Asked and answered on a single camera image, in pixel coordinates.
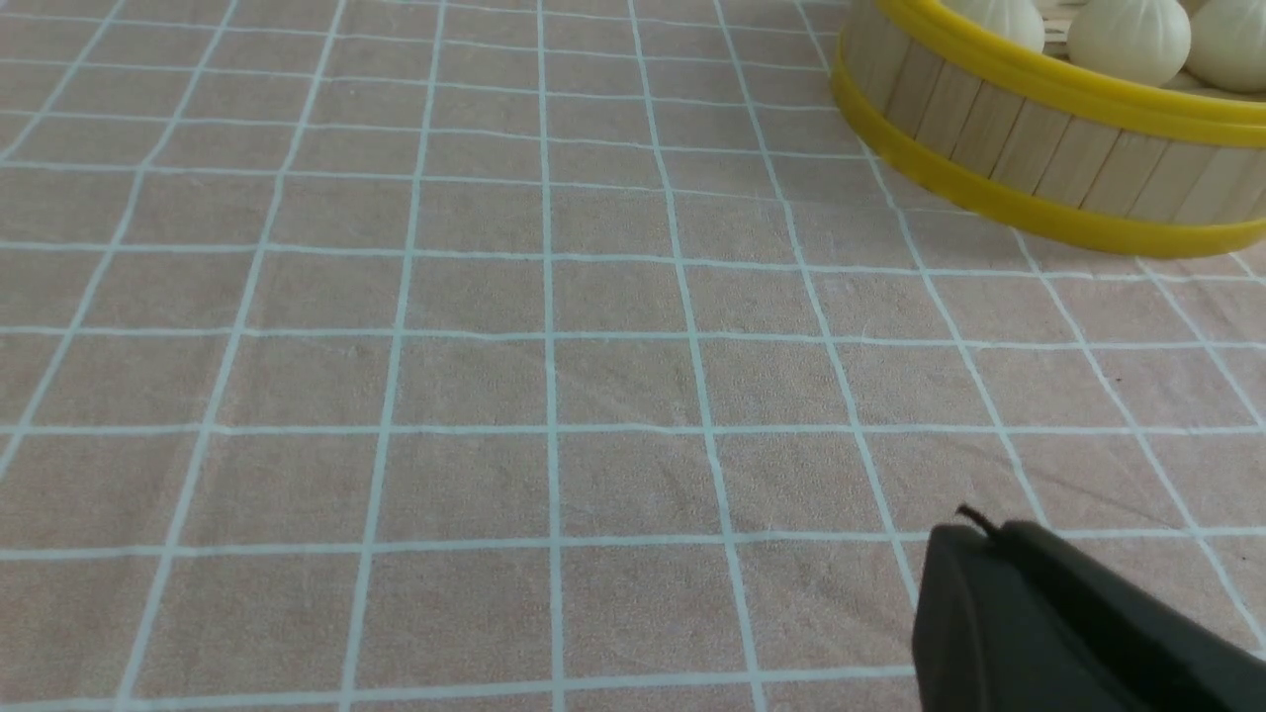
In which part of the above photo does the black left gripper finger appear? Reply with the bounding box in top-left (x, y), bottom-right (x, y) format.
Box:
top-left (912, 505), bottom-right (1265, 711)

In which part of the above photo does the white bun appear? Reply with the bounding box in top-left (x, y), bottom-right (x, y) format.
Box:
top-left (941, 0), bottom-right (1044, 53)
top-left (1066, 1), bottom-right (1191, 87)
top-left (1186, 1), bottom-right (1265, 94)

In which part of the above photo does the yellow rimmed bamboo steamer tray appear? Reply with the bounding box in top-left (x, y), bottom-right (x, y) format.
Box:
top-left (830, 1), bottom-right (1265, 260)

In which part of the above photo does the pink grid tablecloth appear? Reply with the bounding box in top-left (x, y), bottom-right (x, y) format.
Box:
top-left (3, 1), bottom-right (1263, 711)

